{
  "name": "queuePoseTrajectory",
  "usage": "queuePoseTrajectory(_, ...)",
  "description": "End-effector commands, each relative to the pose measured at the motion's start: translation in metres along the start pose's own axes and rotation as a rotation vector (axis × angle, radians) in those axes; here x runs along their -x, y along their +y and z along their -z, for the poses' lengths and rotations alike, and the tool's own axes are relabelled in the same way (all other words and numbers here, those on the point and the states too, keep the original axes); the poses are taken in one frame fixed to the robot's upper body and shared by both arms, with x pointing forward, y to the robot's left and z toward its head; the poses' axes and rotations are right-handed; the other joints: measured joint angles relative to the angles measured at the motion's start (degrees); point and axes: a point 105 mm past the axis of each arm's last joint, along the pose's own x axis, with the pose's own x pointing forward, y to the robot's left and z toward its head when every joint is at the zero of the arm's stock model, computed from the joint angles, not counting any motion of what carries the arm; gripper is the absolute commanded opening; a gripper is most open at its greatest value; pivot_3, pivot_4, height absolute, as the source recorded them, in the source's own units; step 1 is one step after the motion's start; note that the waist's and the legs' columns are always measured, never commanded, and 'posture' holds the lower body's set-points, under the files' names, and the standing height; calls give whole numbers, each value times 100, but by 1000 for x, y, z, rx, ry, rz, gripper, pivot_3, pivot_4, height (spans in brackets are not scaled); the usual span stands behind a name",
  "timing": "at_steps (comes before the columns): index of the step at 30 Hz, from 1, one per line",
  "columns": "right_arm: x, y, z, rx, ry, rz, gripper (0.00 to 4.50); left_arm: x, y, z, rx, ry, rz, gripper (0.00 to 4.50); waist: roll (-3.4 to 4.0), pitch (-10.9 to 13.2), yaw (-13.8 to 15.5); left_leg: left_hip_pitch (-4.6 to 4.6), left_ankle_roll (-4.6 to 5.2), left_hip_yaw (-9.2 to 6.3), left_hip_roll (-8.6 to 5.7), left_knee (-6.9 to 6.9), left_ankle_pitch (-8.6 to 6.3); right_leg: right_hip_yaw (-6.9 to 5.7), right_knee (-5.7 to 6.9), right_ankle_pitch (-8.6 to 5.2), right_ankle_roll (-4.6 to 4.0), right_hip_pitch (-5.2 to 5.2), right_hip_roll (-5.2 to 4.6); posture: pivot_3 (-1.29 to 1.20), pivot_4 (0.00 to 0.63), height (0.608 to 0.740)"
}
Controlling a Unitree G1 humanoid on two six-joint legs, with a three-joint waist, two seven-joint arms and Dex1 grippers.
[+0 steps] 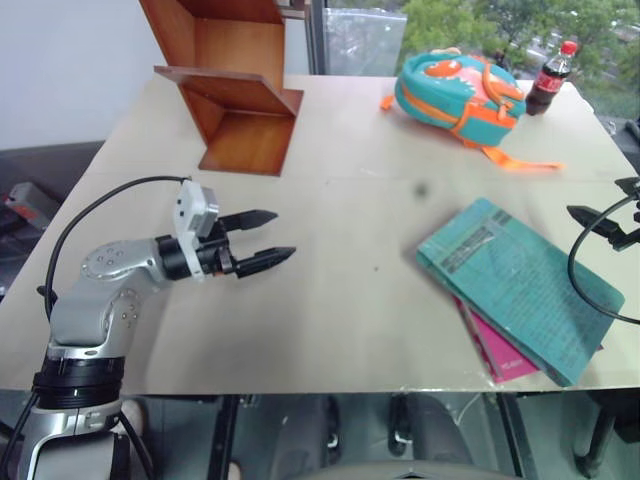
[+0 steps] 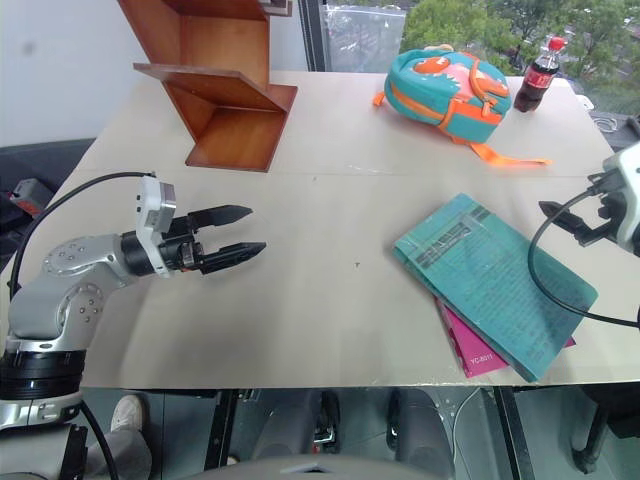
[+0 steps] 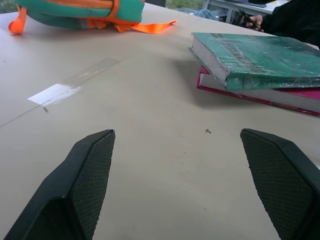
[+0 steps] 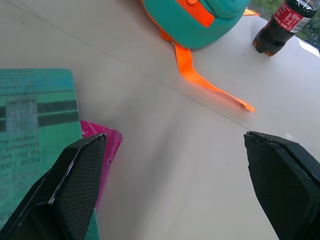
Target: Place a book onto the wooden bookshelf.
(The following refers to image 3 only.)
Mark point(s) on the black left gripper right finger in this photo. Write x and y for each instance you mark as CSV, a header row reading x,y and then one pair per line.
x,y
277,180

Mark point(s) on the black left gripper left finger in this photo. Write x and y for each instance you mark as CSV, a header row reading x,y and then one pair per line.
x,y
75,185

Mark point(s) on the pink hardcover book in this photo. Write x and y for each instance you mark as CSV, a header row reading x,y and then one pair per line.
x,y
287,96

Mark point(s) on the green hardcover book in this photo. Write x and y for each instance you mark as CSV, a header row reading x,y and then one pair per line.
x,y
257,58

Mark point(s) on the bystander's hand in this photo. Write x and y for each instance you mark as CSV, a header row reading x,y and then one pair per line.
x,y
255,20

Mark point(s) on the clear adhesive tape strip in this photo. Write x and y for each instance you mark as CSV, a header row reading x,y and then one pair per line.
x,y
72,81

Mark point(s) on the bystander in black clothing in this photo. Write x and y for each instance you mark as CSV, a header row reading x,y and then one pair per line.
x,y
292,21

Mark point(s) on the black phone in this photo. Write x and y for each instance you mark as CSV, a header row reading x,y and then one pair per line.
x,y
250,18

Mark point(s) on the green and orange backpack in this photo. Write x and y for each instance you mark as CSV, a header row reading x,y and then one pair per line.
x,y
82,12

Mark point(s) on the white desk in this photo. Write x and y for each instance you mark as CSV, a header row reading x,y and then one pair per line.
x,y
245,6

